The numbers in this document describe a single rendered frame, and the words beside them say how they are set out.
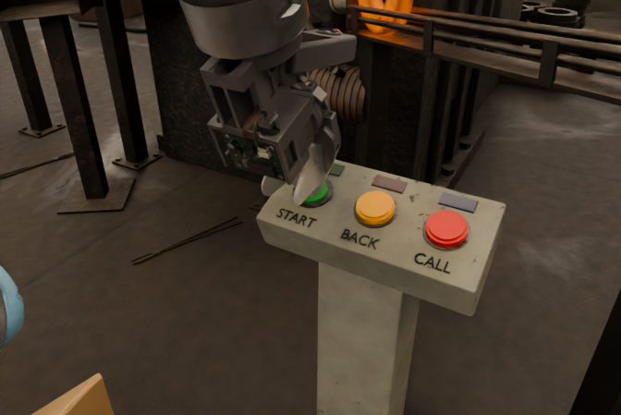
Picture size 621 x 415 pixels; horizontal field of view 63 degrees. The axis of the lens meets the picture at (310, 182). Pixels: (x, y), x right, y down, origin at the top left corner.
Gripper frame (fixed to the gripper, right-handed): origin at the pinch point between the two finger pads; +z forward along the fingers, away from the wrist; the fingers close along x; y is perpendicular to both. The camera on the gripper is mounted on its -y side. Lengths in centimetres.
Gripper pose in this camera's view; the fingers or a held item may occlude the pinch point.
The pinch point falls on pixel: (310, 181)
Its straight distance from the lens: 55.0
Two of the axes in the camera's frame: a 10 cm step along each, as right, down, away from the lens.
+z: 1.7, 6.6, 7.3
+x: 8.7, 2.5, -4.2
